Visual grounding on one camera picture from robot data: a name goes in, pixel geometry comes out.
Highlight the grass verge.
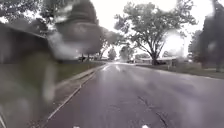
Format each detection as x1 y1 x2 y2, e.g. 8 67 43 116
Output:
135 62 224 81
56 60 105 83

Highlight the dark building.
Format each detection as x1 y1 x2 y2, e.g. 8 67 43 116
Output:
0 22 53 65

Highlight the large spreading tree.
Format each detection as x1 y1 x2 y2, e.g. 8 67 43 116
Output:
113 0 199 66

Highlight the low building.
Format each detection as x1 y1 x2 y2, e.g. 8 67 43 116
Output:
137 56 180 66

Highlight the wet grey asphalt road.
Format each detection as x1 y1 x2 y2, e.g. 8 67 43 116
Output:
42 61 224 128

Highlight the group of trees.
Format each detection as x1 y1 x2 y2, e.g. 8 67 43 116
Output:
0 0 115 63
187 0 224 73
107 44 135 63

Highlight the concrete kerb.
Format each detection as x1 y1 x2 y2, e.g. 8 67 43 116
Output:
29 64 108 128

